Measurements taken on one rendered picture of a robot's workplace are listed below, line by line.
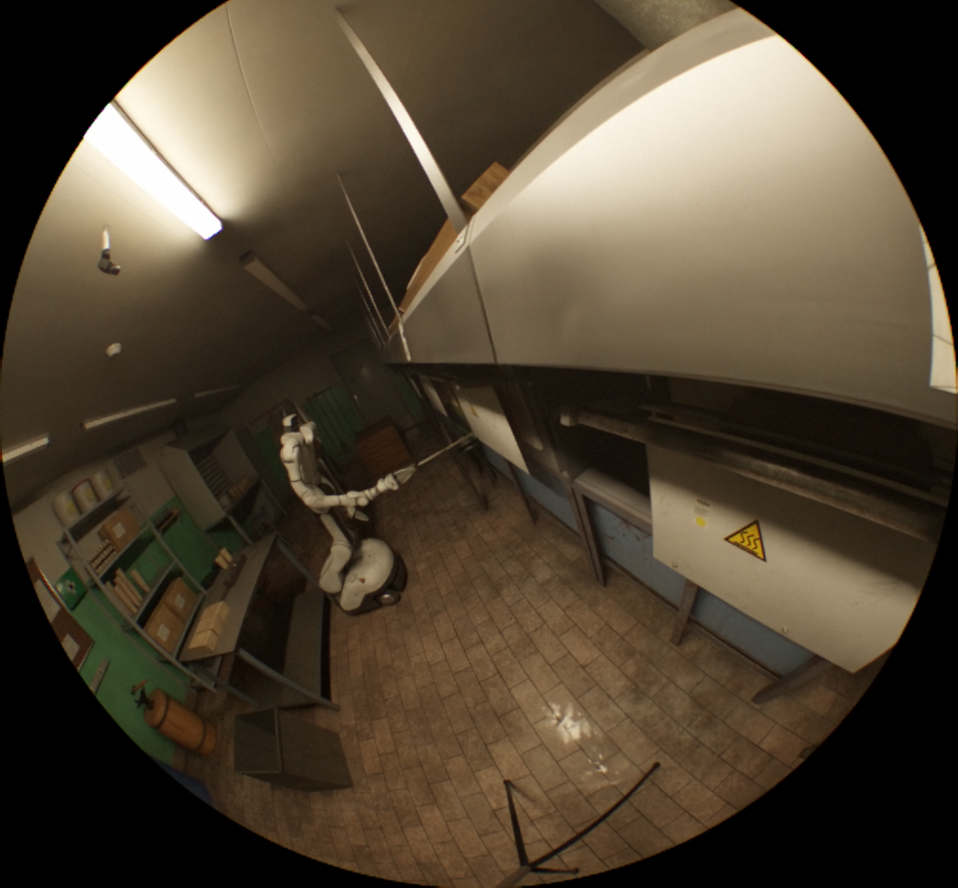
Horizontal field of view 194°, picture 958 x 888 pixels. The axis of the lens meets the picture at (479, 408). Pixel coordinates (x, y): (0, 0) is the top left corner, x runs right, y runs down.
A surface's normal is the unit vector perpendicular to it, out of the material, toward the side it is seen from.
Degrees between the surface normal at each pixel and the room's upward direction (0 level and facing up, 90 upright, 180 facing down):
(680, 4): 90
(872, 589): 90
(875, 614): 90
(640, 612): 0
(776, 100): 80
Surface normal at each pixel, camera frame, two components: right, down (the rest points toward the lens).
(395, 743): -0.40, -0.87
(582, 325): -0.90, 0.31
